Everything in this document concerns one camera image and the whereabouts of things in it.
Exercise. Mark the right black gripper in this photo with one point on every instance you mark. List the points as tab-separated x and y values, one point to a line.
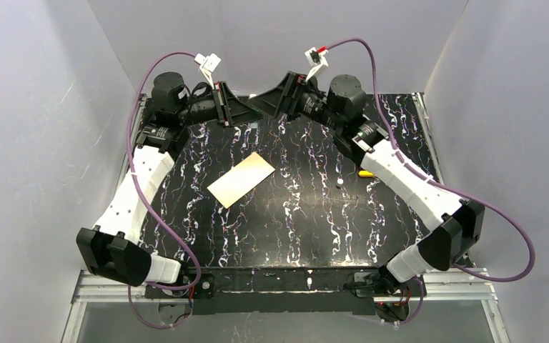
292	94

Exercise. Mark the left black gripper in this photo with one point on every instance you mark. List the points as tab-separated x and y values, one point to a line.
224	105

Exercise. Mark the cream envelope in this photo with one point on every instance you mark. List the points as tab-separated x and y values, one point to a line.
240	179

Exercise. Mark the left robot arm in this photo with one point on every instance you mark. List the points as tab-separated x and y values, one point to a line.
110	248

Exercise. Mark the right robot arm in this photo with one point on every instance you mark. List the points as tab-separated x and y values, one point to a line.
453	222

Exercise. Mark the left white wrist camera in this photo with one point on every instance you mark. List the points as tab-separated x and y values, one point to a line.
207	66

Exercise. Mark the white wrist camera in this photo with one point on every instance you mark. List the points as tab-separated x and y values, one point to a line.
317	61
207	66

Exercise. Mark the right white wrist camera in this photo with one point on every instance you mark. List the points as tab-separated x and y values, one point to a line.
317	61

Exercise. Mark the yellow handled screwdriver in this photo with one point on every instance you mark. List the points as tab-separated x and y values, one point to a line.
365	174

